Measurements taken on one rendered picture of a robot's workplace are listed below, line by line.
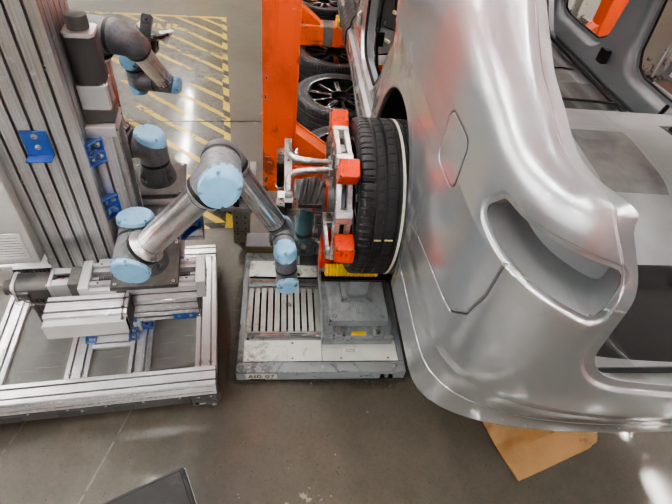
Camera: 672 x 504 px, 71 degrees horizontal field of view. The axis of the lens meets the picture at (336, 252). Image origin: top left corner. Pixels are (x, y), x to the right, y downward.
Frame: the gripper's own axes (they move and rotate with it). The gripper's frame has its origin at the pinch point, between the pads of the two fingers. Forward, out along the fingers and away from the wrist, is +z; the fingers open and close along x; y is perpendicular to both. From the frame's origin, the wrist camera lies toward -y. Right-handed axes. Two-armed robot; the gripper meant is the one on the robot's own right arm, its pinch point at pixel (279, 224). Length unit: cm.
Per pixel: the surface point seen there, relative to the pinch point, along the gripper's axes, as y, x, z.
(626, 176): 21, -147, 0
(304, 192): 18.2, -8.6, -2.6
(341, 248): 5.6, -21.0, -20.2
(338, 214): 14.3, -20.5, -11.0
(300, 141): -1, -15, 61
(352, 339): -69, -37, -11
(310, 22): -13, -46, 252
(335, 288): -60, -32, 15
